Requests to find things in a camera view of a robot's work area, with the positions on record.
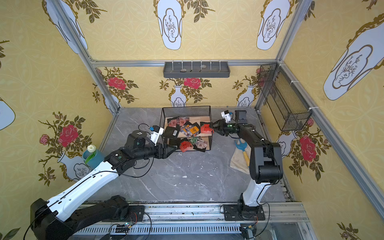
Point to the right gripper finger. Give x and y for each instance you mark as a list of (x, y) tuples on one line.
[(217, 130), (218, 123)]

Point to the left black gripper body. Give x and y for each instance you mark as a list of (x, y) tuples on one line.
[(161, 150)]

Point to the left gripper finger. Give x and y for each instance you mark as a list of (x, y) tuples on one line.
[(168, 152), (169, 147)]

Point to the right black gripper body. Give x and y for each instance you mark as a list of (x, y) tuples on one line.
[(219, 127)]

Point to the red black tea bag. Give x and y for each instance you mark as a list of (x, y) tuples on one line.
[(206, 128)]

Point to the orange label tea bag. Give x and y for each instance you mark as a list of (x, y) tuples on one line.
[(190, 130)]

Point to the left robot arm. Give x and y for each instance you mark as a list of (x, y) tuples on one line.
[(60, 217)]

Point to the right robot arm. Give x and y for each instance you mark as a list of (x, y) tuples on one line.
[(265, 160)]

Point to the black packet upper shelf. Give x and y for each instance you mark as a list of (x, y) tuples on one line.
[(171, 132)]

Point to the red tea bag lower shelf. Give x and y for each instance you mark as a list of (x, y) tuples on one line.
[(186, 146)]

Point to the floral tea bag lower shelf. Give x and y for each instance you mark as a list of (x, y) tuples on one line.
[(201, 145)]

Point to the green tea bag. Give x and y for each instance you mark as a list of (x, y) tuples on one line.
[(193, 140)]

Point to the pink label tea bag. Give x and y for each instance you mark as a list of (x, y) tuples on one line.
[(177, 121)]

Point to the large black barcode packet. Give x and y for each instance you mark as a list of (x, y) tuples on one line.
[(175, 142)]

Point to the blue yellow garden fork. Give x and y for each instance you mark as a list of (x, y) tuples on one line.
[(242, 146)]

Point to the white work glove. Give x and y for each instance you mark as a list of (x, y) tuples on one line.
[(238, 162)]

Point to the teal vase with flower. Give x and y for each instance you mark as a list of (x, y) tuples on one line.
[(93, 157)]

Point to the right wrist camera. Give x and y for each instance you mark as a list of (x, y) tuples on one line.
[(227, 116)]

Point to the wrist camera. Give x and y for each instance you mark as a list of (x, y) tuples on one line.
[(155, 133), (227, 116)]

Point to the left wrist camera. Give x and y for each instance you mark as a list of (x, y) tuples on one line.
[(155, 133)]

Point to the black wire mesh shelf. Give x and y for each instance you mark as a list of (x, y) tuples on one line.
[(196, 114)]

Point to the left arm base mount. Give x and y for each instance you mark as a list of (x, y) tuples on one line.
[(133, 213)]

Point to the black wall mesh basket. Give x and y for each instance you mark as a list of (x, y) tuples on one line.
[(288, 106)]

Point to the grey wall tray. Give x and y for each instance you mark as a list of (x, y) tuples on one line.
[(196, 69)]

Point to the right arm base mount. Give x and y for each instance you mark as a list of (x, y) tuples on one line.
[(243, 213)]

